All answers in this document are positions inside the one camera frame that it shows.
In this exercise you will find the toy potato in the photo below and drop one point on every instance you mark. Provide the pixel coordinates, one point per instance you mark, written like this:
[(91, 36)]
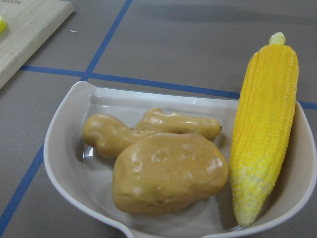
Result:
[(166, 172)]

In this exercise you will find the toy ginger root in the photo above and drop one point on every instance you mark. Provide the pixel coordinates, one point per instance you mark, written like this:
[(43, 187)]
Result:
[(110, 136)]

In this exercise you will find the beige dustpan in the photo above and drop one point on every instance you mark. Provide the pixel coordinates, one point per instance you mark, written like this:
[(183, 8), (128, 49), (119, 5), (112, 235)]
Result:
[(84, 177)]

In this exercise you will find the yellow toy corn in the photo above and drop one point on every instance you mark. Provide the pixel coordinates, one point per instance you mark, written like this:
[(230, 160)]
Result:
[(262, 127)]

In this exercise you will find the bamboo cutting board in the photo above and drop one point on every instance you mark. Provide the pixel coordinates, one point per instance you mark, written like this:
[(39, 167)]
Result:
[(29, 24)]

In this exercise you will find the yellow lemon slice toy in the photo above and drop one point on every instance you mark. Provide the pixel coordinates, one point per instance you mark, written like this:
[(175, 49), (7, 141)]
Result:
[(3, 24)]

